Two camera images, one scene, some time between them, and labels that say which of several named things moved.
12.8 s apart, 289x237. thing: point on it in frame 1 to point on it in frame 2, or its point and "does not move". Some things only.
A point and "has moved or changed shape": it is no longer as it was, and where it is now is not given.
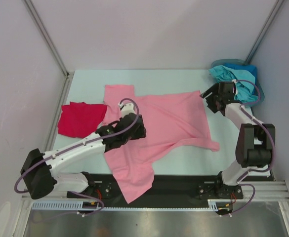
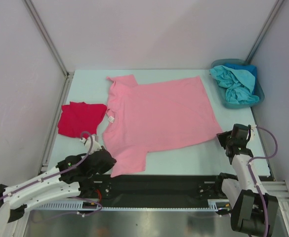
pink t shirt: x=176 y=119 has moved or changed shape
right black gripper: x=211 y=98 to x=224 y=138
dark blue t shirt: x=251 y=69 does not move
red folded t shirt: x=80 y=119 does not move
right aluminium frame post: x=276 y=8 does not move
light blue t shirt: x=244 y=83 does not move
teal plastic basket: x=260 y=85 does not move
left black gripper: x=140 y=133 to x=108 y=166
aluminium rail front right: x=277 y=191 does not move
